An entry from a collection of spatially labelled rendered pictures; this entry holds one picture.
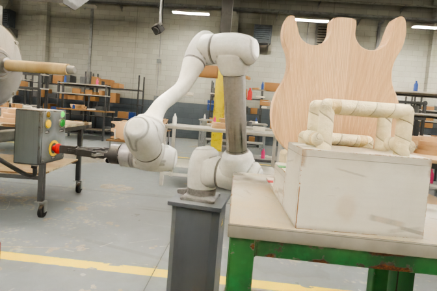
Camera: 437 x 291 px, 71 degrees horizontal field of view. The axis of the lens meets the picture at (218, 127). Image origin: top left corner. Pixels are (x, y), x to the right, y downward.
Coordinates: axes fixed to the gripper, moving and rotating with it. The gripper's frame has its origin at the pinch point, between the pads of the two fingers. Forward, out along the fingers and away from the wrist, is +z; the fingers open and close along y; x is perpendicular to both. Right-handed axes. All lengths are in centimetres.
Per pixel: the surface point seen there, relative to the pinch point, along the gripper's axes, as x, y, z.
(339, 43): 40, -26, -89
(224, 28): 225, 659, -12
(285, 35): 41, -26, -74
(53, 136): 4.8, -0.4, 6.2
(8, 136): 4.7, -10.2, 16.3
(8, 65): 27.2, -28.5, 3.1
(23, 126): 8.0, -8.0, 12.9
